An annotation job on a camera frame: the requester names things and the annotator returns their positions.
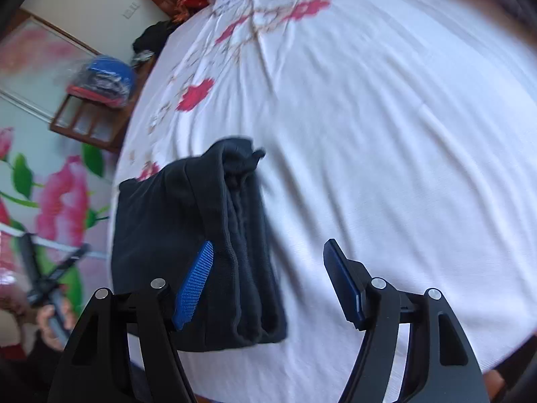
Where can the wooden chair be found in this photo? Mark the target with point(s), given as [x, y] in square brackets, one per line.
[96, 124]

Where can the floral wardrobe sliding door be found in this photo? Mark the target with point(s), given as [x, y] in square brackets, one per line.
[51, 185]

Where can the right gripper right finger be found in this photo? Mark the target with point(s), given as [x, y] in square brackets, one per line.
[439, 364]

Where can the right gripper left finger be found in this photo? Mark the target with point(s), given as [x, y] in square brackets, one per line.
[96, 365]

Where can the dark navy pants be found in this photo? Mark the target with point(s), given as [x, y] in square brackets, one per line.
[199, 223]

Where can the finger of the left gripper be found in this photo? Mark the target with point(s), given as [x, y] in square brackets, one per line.
[27, 250]
[65, 265]

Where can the wall power socket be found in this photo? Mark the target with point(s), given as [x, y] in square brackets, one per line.
[129, 12]

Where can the person's left hand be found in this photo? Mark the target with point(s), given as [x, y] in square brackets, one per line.
[53, 337]

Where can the plastic bag with clothes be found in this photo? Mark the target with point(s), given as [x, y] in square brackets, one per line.
[104, 80]

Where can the black clothes pile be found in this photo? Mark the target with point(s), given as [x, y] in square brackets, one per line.
[154, 38]

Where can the white floral bed sheet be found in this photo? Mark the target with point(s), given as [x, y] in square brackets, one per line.
[403, 129]

